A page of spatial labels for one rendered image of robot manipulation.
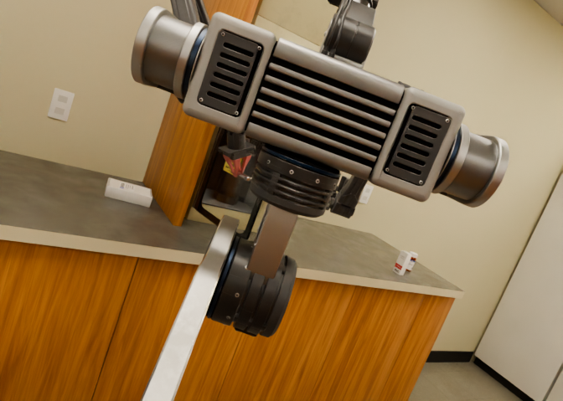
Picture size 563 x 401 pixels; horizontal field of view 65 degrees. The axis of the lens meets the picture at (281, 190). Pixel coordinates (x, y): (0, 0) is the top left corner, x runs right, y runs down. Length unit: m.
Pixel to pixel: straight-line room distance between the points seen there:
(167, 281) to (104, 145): 0.75
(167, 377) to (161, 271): 0.94
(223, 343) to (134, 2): 1.33
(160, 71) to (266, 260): 0.33
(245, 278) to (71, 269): 0.75
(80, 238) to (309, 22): 1.07
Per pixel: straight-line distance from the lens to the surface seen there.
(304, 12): 1.71
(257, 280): 0.70
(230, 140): 1.35
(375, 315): 2.03
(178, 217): 1.55
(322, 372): 2.02
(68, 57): 1.91
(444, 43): 2.82
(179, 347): 0.51
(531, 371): 4.17
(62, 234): 1.28
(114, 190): 1.65
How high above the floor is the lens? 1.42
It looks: 9 degrees down
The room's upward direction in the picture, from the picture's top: 21 degrees clockwise
